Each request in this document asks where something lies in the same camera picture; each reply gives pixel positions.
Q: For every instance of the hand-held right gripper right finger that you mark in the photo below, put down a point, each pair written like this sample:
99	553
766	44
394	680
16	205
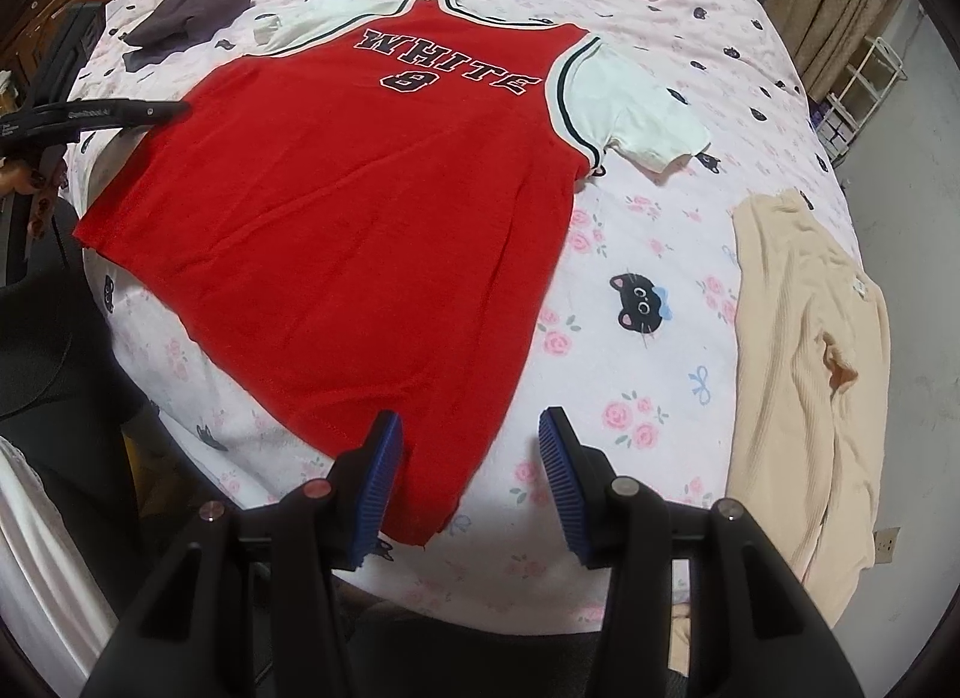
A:
570	488

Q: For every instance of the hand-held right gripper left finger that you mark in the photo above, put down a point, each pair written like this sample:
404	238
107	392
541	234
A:
379	488

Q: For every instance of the beige ribbed sweater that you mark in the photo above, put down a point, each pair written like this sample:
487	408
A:
795	383

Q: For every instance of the red basketball jersey white sleeves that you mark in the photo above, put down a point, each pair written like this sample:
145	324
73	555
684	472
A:
337	218

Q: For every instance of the person's left hand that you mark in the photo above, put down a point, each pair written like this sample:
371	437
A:
34	199

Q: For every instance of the dark purple folded garment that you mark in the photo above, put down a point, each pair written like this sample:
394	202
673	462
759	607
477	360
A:
187	8

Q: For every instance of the person's black clothing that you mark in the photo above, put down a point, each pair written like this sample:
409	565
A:
52	353

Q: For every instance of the white lace cloth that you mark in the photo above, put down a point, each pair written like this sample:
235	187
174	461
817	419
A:
37	555

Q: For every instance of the pink cat print blanket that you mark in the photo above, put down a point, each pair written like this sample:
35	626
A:
637	31

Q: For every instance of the white shelf rack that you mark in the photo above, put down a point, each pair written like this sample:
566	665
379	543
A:
862	68

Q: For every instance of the white wall outlet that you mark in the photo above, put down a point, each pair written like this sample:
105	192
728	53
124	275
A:
888	544

